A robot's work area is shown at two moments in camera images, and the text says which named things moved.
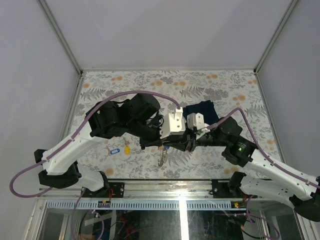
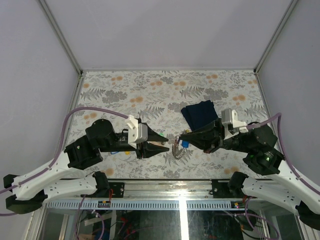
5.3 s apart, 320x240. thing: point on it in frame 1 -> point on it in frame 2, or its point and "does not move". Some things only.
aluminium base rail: x=147 y=189 does not move
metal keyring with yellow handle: x=163 y=155 -> x=176 y=149
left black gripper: x=155 y=140 -> x=149 y=150
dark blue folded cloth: x=205 y=108 does not move
